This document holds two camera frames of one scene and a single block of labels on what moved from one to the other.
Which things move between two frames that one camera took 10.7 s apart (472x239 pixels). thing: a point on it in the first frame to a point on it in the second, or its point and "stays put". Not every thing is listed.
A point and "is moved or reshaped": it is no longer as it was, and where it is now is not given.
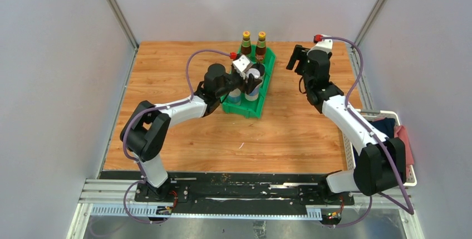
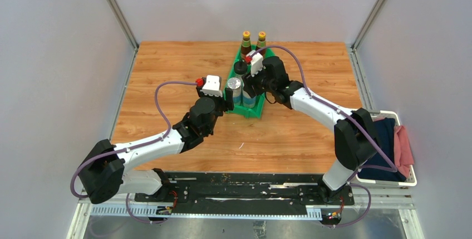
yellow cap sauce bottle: [261, 48] stays put
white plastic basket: [373, 115] stays put
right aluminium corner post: [377, 8] stays put
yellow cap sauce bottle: [246, 47] stays put
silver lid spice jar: [234, 96] stays put
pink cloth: [401, 131] stays put
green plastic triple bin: [251, 108] to [268, 52]
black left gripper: [249, 85] to [229, 106]
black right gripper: [300, 53] to [250, 82]
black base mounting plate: [245, 189] stays put
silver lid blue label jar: [255, 94] is moved or reshaped
